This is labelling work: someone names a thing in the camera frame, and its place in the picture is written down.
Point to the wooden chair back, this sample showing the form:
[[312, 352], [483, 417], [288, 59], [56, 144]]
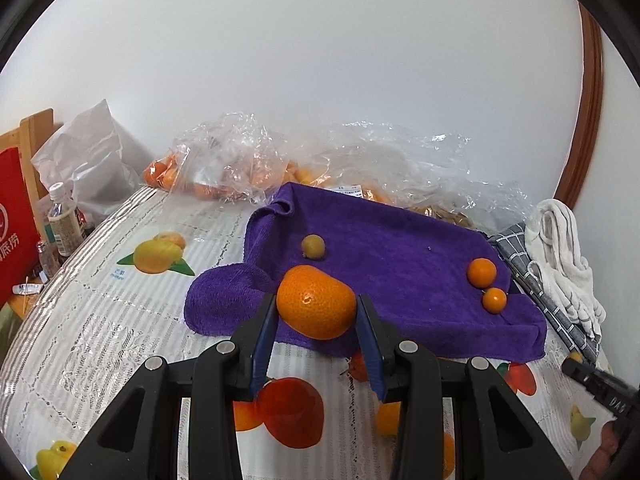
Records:
[[35, 127]]

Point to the small clear bottle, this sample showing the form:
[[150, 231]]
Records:
[[47, 260]]

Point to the greenish small citrus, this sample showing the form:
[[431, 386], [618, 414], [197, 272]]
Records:
[[313, 247]]

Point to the white plastic bag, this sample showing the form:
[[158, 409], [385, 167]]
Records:
[[90, 160]]

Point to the large orange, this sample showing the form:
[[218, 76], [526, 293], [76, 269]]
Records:
[[316, 305]]

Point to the clear plastic bag of oranges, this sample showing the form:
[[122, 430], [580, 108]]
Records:
[[220, 160]]

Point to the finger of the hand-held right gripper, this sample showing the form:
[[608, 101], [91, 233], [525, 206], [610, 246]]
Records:
[[582, 372]]

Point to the white-capped plastic bottle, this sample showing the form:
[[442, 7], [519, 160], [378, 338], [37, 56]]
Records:
[[62, 222]]

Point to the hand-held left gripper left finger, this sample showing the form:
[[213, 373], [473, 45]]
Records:
[[262, 350]]

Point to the fruit-printed tablecloth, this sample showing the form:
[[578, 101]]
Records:
[[125, 320]]

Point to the small white tube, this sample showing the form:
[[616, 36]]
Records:
[[27, 288]]

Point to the red paper bag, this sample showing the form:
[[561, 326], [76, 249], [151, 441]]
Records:
[[15, 220]]

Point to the purple towel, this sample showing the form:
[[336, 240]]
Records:
[[390, 260]]

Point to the grey checked cloth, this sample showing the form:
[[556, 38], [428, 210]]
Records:
[[520, 255]]

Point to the crumpled clear plastic bag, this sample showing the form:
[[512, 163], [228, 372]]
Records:
[[410, 160]]

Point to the person's right hand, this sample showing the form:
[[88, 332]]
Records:
[[602, 452]]

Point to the brown wooden door frame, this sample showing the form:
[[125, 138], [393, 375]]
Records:
[[585, 110]]

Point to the white striped towel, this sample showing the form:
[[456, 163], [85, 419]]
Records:
[[565, 260]]

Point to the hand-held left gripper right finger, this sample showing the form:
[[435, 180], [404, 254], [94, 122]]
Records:
[[372, 355]]

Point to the small orange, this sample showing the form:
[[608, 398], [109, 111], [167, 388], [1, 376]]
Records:
[[481, 272], [494, 300], [387, 417], [356, 367]]

